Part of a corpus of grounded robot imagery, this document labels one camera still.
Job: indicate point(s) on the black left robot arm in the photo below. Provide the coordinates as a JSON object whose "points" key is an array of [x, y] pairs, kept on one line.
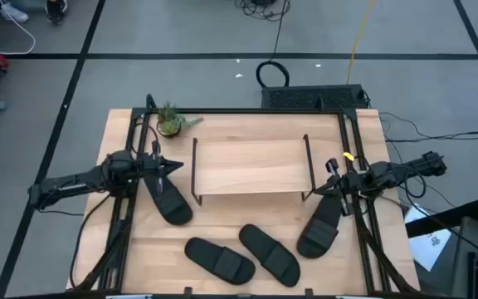
{"points": [[77, 182]]}

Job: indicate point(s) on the black side table bar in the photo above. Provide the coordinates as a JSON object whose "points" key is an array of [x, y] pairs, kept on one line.
{"points": [[442, 218]]}

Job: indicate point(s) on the grey side desk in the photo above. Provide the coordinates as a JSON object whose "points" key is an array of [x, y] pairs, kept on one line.
{"points": [[471, 236]]}

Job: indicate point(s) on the black table edge clamp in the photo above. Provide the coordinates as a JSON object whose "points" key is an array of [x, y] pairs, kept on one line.
{"points": [[188, 291], [308, 292]]}

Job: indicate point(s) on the black shoe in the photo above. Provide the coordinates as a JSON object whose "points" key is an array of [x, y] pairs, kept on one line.
{"points": [[55, 10]]}

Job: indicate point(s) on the white shoe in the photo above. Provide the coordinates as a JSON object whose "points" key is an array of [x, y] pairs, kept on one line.
{"points": [[15, 13]]}

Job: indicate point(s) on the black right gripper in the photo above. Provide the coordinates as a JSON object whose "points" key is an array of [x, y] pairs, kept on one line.
{"points": [[351, 182]]}

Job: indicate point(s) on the black perforated computer case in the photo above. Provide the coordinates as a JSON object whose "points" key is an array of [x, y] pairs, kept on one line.
{"points": [[305, 97]]}

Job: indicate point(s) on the black metal table frame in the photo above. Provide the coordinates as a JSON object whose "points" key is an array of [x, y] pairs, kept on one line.
{"points": [[239, 111]]}

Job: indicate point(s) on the yellow tag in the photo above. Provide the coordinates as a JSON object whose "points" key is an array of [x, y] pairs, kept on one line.
{"points": [[348, 156]]}

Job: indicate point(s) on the black slide sandal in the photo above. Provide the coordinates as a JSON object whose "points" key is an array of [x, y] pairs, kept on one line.
{"points": [[270, 255], [218, 261], [172, 205], [320, 232]]}

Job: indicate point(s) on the white paper sheet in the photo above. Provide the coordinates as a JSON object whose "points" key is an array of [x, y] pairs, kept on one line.
{"points": [[430, 249]]}

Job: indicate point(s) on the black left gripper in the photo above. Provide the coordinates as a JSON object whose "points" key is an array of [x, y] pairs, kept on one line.
{"points": [[154, 165]]}

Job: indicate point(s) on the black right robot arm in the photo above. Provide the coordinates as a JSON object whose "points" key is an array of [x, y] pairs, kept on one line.
{"points": [[409, 168]]}

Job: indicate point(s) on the wooden shelf with black legs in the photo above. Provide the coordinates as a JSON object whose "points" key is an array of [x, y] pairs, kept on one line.
{"points": [[251, 170]]}

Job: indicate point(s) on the dark round plant pot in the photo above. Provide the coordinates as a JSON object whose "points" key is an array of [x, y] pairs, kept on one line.
{"points": [[167, 135]]}

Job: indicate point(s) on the green succulent plant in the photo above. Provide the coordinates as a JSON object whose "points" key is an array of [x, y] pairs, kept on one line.
{"points": [[168, 115]]}

